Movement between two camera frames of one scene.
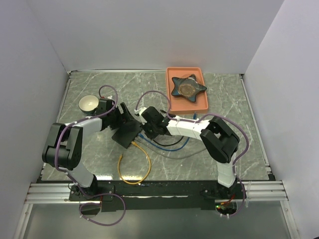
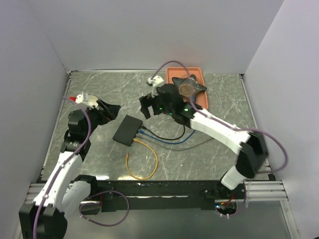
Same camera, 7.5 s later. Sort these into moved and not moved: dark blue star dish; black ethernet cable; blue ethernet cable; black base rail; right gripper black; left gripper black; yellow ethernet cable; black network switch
Moved: black ethernet cable; right gripper black; yellow ethernet cable; blue ethernet cable; left gripper black
Not moved: black network switch; black base rail; dark blue star dish
